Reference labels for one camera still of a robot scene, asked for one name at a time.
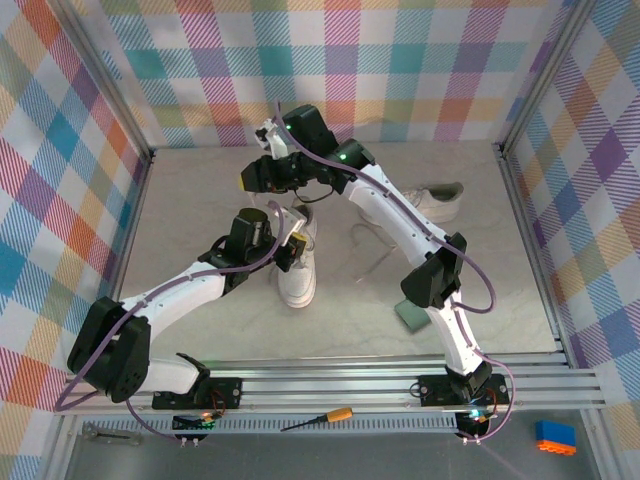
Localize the white leather sneaker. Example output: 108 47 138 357
276 202 319 309
357 182 465 225

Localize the green fabric pouch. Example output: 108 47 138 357
393 298 434 334

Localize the blue and orange toy brick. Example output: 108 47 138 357
533 419 577 455

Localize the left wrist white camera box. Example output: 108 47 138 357
272 202 307 246

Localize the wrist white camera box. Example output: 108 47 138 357
254 117 290 161
272 202 307 246

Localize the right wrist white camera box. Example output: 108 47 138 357
254 117 290 161

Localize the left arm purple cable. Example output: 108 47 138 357
53 199 286 444

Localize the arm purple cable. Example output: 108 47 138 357
53 199 286 444
276 99 516 444

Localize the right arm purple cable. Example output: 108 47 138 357
276 99 516 444

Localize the aluminium table side rail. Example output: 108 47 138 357
493 143 572 364
87 149 157 375

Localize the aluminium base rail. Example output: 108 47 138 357
54 352 609 416

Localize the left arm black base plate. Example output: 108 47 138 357
151 377 244 411

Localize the orange handled screwdriver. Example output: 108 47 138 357
279 407 354 432

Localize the aluminium frame post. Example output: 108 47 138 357
492 0 599 157
47 0 155 164

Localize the grey slotted cable duct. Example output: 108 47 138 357
142 413 464 434

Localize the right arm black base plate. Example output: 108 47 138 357
417 373 511 407

